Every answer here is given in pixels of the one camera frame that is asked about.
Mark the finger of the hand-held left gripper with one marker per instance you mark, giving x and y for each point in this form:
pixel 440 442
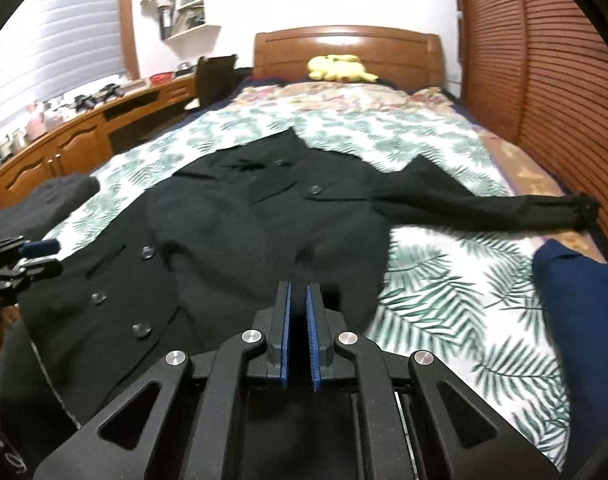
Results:
pixel 41 247
pixel 38 270

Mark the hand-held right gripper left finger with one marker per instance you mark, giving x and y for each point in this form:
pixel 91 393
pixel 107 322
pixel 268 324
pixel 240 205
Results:
pixel 283 332

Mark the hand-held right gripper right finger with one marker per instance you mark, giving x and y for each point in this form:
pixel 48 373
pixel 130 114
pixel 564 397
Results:
pixel 313 332

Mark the black coat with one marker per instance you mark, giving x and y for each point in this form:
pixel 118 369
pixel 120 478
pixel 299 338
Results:
pixel 233 220

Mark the dark grey cloth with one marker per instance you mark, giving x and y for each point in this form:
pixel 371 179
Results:
pixel 38 205

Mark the wooden desk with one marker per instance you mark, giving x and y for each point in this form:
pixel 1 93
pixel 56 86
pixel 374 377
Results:
pixel 78 140

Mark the cluttered desk items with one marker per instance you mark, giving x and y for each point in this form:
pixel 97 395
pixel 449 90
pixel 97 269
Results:
pixel 38 120

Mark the leaf print blanket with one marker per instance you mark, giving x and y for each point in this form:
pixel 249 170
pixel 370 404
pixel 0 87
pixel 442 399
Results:
pixel 434 285

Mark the person's dark clothing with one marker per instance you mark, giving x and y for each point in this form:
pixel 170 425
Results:
pixel 18 400

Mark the red basket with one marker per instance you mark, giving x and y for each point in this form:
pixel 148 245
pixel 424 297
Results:
pixel 161 78

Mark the window blinds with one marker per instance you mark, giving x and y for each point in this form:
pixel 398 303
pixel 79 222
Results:
pixel 58 35

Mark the grey desk container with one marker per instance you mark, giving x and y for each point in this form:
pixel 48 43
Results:
pixel 184 68

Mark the floral quilt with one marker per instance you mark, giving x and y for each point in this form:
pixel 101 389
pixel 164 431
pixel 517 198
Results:
pixel 334 97

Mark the dark wooden chair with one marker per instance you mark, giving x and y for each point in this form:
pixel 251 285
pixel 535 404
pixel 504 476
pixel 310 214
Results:
pixel 216 77

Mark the yellow plush toy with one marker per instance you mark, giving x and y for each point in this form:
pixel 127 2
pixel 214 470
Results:
pixel 339 67

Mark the orange patterned bed sheet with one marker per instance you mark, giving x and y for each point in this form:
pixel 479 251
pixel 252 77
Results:
pixel 524 170

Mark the navy blue garment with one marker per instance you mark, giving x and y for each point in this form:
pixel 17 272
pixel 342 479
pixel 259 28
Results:
pixel 584 335

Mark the wooden headboard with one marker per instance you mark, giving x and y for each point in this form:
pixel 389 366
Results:
pixel 294 50

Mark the wooden louvered wardrobe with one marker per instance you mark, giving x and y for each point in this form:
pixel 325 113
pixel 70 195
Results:
pixel 549 85

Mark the white wall shelf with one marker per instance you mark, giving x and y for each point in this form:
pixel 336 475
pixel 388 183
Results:
pixel 186 5

